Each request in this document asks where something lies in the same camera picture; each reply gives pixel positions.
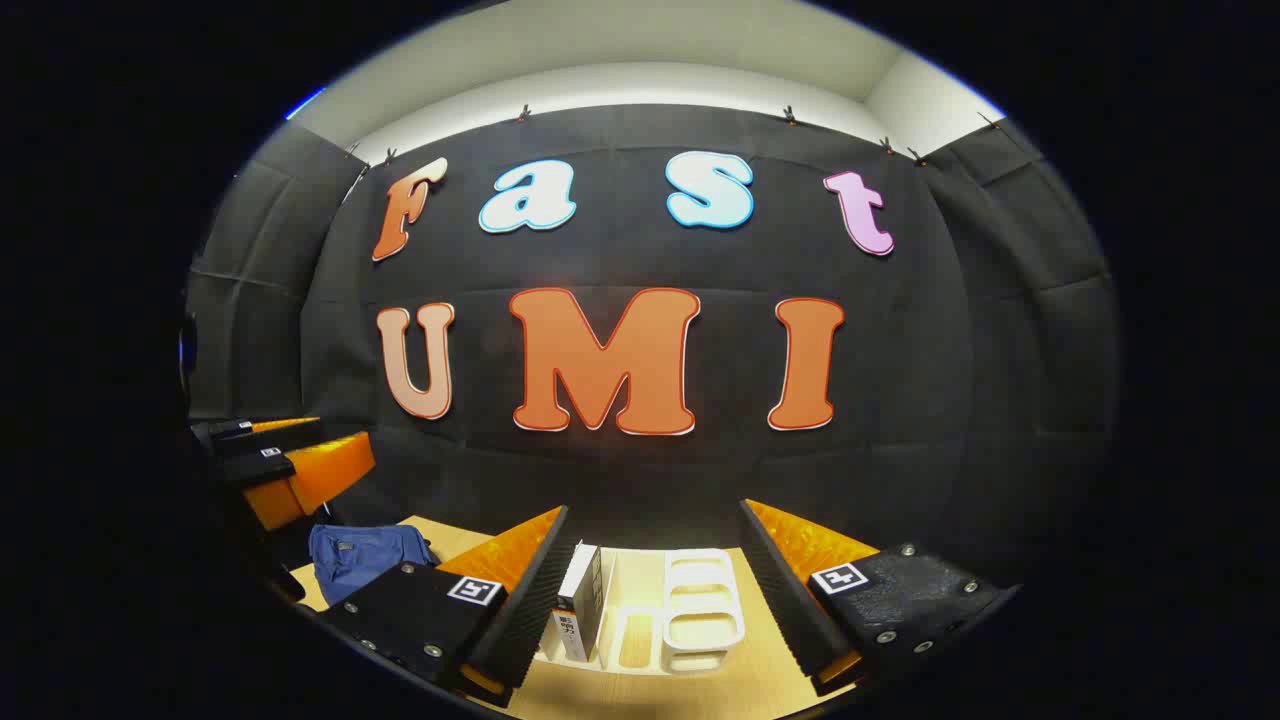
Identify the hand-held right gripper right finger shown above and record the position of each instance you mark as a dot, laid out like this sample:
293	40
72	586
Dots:
785	600

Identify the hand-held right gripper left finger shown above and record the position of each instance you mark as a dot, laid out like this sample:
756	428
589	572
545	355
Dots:
530	610

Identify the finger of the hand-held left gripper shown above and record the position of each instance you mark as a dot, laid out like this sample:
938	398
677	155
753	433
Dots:
280	438
320	475

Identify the blue cover book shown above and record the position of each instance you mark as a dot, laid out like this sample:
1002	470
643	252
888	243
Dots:
578	620

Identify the white bookshelf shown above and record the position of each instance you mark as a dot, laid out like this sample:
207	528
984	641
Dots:
700	630

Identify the blue schoolbag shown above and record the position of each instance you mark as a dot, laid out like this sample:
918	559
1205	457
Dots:
360	560

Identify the black backdrop cloth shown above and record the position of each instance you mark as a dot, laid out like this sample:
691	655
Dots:
600	260

